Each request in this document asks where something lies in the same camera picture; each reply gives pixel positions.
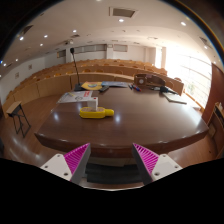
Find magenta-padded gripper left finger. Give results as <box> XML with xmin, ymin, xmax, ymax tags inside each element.
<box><xmin>39</xmin><ymin>142</ymin><xmax>92</xmax><ymax>186</ymax></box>

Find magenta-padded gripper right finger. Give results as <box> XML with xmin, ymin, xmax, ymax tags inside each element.
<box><xmin>131</xmin><ymin>142</ymin><xmax>184</xmax><ymax>186</ymax></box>

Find white and red poster sheet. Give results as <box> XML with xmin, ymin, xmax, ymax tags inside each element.
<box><xmin>57</xmin><ymin>90</ymin><xmax>94</xmax><ymax>104</ymax></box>

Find grey notebook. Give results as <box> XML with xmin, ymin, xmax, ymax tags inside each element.
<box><xmin>162</xmin><ymin>92</ymin><xmax>188</xmax><ymax>105</ymax></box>

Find black gooseneck microphone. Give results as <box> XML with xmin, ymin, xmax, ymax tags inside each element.
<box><xmin>69</xmin><ymin>47</ymin><xmax>86</xmax><ymax>92</ymax></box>

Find black handheld device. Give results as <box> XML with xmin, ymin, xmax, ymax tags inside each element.
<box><xmin>151</xmin><ymin>85</ymin><xmax>179</xmax><ymax>95</ymax></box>

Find black remote control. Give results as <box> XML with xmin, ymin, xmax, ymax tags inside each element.
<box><xmin>98</xmin><ymin>85</ymin><xmax>110</xmax><ymax>94</ymax></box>

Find wooden shelf unit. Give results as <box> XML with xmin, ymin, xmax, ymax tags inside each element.
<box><xmin>208</xmin><ymin>101</ymin><xmax>224</xmax><ymax>158</ymax></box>

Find rows of wooden lecture seats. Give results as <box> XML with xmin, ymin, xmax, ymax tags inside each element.
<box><xmin>1</xmin><ymin>58</ymin><xmax>185</xmax><ymax>111</ymax></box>

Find wooden desk organizer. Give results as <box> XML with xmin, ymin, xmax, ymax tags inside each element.
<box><xmin>133</xmin><ymin>73</ymin><xmax>167</xmax><ymax>89</ymax></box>

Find small folding side desk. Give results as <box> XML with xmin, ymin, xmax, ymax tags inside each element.
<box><xmin>5</xmin><ymin>100</ymin><xmax>32</xmax><ymax>139</ymax></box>

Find blue booklet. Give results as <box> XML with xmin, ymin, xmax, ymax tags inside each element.
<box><xmin>101</xmin><ymin>80</ymin><xmax>129</xmax><ymax>88</ymax></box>

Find large bright window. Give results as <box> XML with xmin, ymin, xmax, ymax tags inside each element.
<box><xmin>164</xmin><ymin>48</ymin><xmax>213</xmax><ymax>109</ymax></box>

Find small ceiling air vent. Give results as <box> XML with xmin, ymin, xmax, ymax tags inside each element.
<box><xmin>199</xmin><ymin>36</ymin><xmax>211</xmax><ymax>46</ymax></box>

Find ceiling spot lights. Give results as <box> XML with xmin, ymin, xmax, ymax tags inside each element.
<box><xmin>16</xmin><ymin>18</ymin><xmax>188</xmax><ymax>48</ymax></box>

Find large ceiling air vent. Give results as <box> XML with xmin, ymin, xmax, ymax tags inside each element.
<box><xmin>108</xmin><ymin>6</ymin><xmax>139</xmax><ymax>19</ymax></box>

